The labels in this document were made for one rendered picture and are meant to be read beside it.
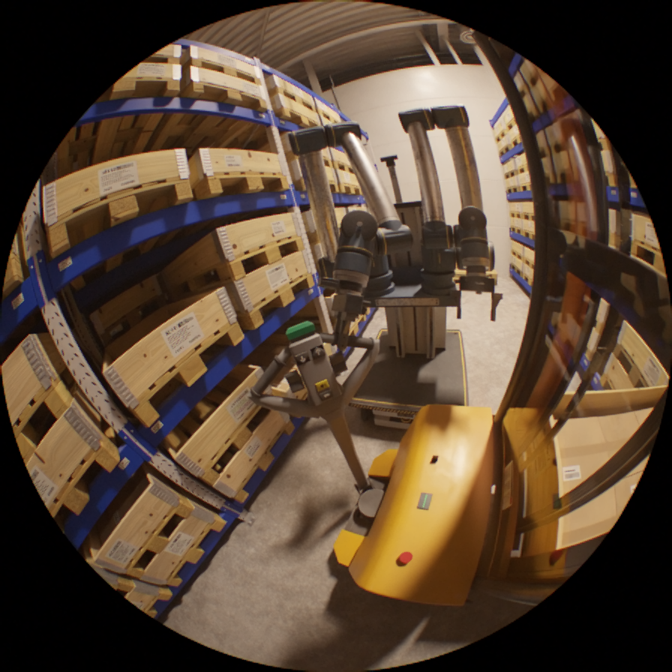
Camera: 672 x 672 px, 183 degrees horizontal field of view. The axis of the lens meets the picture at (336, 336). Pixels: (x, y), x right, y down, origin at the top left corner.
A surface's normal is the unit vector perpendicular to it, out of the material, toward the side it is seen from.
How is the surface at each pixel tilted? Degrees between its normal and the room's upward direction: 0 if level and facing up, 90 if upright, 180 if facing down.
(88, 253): 90
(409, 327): 90
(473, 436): 0
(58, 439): 90
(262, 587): 0
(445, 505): 0
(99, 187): 90
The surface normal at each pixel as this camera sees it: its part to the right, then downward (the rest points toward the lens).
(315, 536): -0.23, -0.84
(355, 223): -0.02, 0.10
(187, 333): 0.88, 0.03
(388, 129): -0.42, 0.54
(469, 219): -0.54, 0.14
